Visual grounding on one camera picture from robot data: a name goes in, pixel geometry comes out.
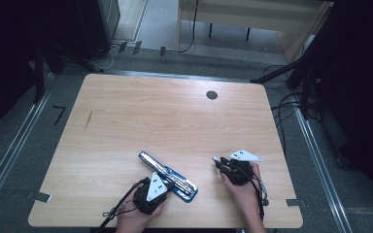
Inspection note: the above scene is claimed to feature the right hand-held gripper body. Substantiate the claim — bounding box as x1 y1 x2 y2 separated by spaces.
220 149 262 186

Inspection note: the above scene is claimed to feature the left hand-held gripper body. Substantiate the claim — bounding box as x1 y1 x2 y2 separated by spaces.
132 171 176 216

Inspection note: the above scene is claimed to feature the blue stapler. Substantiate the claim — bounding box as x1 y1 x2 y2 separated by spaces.
138 150 199 204

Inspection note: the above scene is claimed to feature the person's right hand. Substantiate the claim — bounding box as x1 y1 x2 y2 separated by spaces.
220 161 264 213

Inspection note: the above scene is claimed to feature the person's left hand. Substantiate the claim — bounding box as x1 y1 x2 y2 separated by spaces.
118 193 167 227

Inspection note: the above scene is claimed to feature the black metal stand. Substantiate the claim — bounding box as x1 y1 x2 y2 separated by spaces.
250 30 339 121
32 38 105 105

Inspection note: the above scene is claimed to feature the light wooden bench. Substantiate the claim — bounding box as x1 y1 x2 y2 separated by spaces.
176 0 335 64

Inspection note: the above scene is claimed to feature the dark cabinet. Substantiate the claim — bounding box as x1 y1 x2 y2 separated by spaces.
76 0 121 61

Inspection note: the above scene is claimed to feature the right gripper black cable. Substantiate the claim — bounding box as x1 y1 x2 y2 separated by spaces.
239 164 271 221

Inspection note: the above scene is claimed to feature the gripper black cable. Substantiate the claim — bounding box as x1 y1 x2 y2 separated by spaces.
93 179 151 233
239 164 271 221

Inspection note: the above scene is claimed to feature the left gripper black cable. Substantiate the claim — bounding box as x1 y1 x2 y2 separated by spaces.
93 179 151 233

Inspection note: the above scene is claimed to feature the bundle of black floor cables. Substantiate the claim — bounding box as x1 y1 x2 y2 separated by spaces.
262 63 322 157

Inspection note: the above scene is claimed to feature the metal floor rail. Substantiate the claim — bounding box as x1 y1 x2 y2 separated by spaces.
0 72 56 224
293 108 355 233
61 68 288 85

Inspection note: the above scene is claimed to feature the thin black hanging cable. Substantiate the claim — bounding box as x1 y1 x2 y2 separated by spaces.
165 0 200 54

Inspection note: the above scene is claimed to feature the white floor cable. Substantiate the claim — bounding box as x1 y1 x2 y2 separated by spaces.
102 44 121 71

